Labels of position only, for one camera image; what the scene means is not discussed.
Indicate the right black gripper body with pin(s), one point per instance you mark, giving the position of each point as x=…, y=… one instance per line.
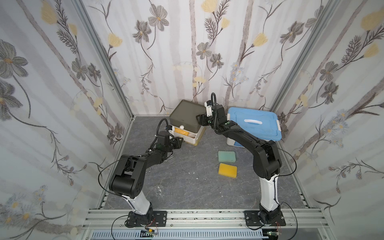
x=203, y=119

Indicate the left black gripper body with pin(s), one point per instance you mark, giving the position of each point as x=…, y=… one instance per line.
x=175, y=142

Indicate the white drawer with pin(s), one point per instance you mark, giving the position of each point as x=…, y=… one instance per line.
x=189, y=137

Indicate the olive three-drawer cabinet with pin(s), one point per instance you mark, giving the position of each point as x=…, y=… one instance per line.
x=184, y=116

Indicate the green sponge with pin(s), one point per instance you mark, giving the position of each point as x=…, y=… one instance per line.
x=226, y=157

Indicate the bright yellow thin sponge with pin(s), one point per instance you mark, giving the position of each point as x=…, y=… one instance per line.
x=182, y=132

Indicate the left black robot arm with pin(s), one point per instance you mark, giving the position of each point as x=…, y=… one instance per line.
x=128, y=178

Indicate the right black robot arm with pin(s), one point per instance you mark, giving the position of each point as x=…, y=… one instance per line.
x=266, y=157

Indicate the blue lidded storage box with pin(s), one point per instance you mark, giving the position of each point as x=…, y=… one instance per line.
x=262, y=124

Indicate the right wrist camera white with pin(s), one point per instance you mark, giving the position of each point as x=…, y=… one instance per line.
x=208, y=105

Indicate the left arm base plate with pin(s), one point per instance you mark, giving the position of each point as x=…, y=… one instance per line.
x=152, y=219

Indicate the white slotted cable duct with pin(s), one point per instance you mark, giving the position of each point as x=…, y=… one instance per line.
x=198, y=234

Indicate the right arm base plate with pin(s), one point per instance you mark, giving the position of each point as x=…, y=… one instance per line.
x=262, y=218

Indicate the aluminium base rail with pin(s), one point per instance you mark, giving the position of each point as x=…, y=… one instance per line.
x=301, y=224

